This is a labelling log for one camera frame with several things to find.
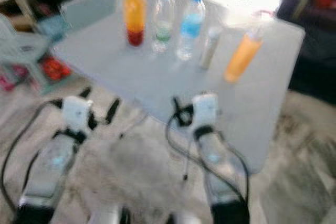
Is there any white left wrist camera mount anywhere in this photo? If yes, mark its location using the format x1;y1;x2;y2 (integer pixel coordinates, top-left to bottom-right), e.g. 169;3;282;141
62;96;94;132

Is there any orange juice bottle white cap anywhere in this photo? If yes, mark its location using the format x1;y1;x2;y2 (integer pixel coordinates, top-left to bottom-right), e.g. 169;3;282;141
223;27;266;83

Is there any blue label water bottle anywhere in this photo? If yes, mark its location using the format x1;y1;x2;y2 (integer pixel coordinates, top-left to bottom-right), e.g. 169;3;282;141
176;0;206;61

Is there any clear bottle with teal cap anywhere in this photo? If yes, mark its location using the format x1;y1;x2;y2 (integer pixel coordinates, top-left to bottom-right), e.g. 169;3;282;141
151;0;176;54

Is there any slim silver can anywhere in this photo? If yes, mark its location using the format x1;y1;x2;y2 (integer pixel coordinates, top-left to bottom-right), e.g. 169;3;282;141
198;25;224;70

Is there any grey-blue chair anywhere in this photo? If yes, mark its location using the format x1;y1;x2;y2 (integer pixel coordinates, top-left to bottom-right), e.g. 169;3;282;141
39;0;117;37

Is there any red object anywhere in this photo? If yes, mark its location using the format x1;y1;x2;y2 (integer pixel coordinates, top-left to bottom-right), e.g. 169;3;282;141
42;57;71;80

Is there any pale blue plastic chair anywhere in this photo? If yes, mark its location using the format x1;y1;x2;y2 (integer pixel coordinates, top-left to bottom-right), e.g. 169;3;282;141
0;14;53;91

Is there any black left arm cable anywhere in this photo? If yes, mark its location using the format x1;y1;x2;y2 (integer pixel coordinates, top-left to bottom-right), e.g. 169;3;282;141
0;101;66;209

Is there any dark sofa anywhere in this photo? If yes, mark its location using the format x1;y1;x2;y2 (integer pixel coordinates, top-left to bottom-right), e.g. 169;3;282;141
276;0;336;104

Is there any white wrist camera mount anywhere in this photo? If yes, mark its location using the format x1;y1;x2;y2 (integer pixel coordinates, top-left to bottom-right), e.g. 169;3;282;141
191;94;221;129
62;96;94;132

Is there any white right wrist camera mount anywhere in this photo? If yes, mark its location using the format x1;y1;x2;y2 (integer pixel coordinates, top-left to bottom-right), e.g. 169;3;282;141
191;94;221;129

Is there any orange and red drink bottle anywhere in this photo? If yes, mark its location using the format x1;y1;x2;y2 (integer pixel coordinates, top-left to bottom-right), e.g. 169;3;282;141
123;0;148;47

